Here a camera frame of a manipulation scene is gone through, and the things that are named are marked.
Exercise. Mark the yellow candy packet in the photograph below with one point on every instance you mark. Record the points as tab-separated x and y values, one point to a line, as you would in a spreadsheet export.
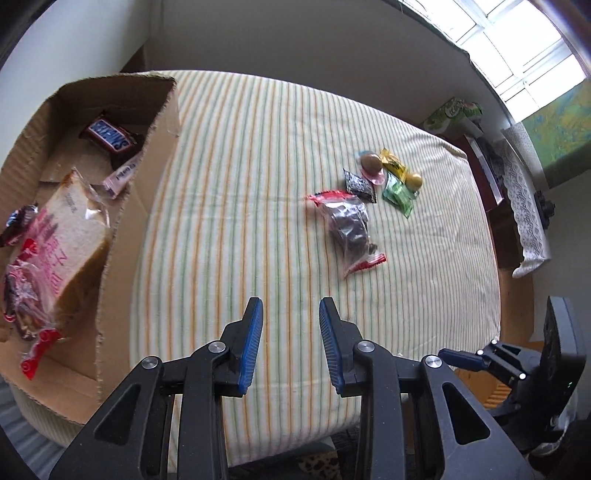
392	161

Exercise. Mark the green snack bag on floor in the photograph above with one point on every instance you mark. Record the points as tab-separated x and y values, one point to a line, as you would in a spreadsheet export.
450	113

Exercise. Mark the leopard print cloth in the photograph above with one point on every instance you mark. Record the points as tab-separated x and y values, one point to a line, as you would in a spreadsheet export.
318	466

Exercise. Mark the sliced bread packet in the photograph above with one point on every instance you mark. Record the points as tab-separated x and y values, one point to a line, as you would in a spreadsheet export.
64	240

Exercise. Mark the brown chocolate bar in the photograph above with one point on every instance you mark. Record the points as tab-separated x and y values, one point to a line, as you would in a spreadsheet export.
111	136
16	221

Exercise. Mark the white framed window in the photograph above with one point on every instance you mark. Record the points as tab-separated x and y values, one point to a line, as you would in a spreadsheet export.
531	69

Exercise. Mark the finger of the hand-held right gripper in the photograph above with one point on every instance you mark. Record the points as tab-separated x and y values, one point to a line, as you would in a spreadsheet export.
461	359
501	350

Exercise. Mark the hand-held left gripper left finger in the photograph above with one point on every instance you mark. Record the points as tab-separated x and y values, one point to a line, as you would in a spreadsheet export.
251	341

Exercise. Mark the striped tablecloth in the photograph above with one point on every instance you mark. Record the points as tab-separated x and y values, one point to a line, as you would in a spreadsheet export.
277	138

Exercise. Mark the white lace cloth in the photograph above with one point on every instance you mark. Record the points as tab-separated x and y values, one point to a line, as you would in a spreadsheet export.
526	198

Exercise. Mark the cardboard box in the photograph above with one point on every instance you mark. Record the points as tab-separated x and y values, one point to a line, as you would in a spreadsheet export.
134	221

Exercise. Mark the clear red-ended candy packet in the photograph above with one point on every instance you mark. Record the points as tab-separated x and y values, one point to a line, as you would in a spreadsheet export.
348	221
39	344

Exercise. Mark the round brown candy pink wrapper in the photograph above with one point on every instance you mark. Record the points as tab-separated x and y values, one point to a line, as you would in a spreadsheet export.
371	162

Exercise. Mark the red box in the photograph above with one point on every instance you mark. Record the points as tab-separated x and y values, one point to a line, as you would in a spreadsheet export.
485	175

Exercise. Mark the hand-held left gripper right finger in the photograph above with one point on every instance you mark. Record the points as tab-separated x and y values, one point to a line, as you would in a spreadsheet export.
330	341

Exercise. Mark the white ribbed roller door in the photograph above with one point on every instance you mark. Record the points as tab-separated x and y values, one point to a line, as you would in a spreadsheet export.
27	438

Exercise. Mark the black patterned candy packet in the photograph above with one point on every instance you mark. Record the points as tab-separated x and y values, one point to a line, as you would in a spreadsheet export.
359	184

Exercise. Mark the green candy packet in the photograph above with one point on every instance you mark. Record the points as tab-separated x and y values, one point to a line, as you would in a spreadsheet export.
397	196

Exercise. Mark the green yellow wall painting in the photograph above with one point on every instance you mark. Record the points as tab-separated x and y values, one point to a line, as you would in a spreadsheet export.
563	129

